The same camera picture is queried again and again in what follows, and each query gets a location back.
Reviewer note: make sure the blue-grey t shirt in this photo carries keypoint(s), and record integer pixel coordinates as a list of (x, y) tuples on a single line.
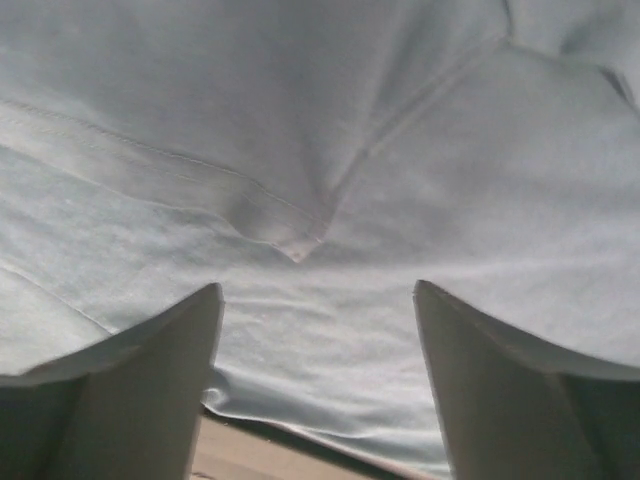
[(317, 159)]

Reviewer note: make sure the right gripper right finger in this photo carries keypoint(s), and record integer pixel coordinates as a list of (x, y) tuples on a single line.
[(514, 406)]

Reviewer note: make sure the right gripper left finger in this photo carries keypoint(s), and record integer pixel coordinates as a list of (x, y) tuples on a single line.
[(127, 407)]

